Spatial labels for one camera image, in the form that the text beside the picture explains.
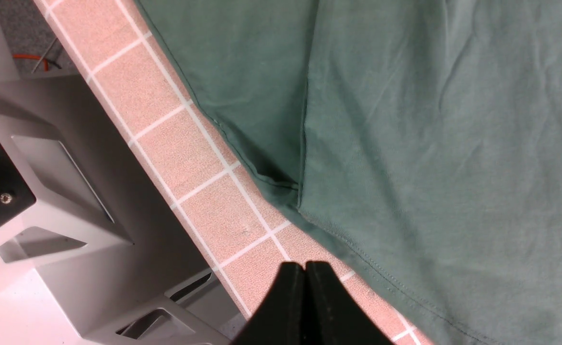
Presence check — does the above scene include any grey robot base mount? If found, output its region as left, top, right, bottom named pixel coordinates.
left=0, top=25, right=229, bottom=345

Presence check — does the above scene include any pink checkered tablecloth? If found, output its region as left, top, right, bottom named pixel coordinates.
left=36, top=0, right=430, bottom=345

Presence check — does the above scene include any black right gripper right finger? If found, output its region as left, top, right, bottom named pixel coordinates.
left=303, top=261, right=393, bottom=345

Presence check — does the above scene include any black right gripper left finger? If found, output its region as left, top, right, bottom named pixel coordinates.
left=231, top=262, right=305, bottom=345

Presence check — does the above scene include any green long-sleeved shirt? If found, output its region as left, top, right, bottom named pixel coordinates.
left=137, top=0, right=562, bottom=345

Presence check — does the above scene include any orange cable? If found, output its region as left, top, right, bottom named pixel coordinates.
left=12, top=54, right=50, bottom=72

